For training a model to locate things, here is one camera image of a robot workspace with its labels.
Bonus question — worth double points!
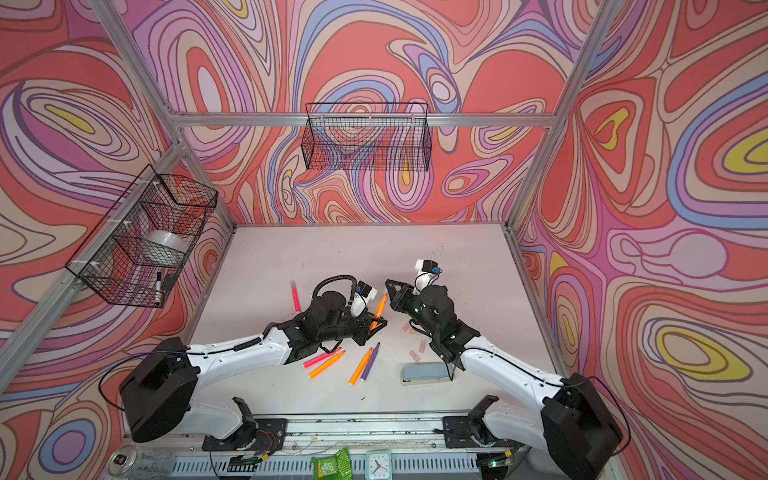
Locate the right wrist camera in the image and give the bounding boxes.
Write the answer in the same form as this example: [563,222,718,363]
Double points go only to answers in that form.
[415,259,442,276]

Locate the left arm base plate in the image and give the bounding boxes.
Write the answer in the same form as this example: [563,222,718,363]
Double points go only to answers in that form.
[202,417,288,454]

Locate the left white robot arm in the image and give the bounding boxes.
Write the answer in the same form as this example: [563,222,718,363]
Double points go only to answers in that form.
[119,291,388,450]

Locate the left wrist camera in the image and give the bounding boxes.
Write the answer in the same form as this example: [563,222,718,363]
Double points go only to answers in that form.
[355,281,378,302]

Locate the back black wire basket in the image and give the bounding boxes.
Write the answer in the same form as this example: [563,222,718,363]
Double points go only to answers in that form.
[301,101,432,172]

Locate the black marker in basket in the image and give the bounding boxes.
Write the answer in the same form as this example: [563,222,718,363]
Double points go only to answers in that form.
[154,271,163,307]

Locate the silver drink can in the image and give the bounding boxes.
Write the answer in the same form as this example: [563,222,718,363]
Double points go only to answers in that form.
[107,445,175,480]

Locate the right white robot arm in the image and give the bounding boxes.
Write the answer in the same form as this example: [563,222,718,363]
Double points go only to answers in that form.
[385,279,624,479]

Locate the grey pencil case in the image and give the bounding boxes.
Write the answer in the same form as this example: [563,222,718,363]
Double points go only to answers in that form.
[400,362,451,386]

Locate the black wire basket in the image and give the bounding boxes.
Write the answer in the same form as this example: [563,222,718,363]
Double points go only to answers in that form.
[66,166,218,309]
[301,101,432,172]

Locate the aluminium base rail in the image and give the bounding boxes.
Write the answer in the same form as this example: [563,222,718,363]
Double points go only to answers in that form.
[142,411,528,479]

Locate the left black wire basket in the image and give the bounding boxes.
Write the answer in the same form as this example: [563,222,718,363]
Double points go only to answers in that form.
[66,166,218,309]

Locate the aluminium frame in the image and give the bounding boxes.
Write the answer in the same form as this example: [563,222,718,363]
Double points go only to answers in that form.
[0,0,625,421]

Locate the small white clock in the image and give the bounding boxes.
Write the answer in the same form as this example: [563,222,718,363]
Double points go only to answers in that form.
[365,450,393,480]

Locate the pink highlighter pen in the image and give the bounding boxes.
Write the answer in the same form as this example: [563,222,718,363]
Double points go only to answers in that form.
[290,280,302,314]
[302,348,341,368]

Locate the purple pen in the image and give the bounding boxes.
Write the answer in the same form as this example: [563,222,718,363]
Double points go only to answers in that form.
[360,342,380,381]

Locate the orange highlighter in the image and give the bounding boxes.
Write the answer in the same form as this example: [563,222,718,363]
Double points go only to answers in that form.
[348,348,373,386]
[370,294,388,331]
[309,350,345,379]

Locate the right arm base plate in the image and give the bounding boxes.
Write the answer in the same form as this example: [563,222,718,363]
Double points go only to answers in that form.
[435,416,509,449]

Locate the green snack packet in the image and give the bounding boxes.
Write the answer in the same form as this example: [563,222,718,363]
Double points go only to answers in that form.
[311,448,353,480]

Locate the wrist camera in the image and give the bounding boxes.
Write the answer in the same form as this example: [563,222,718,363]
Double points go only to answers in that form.
[415,259,442,276]
[355,281,378,302]

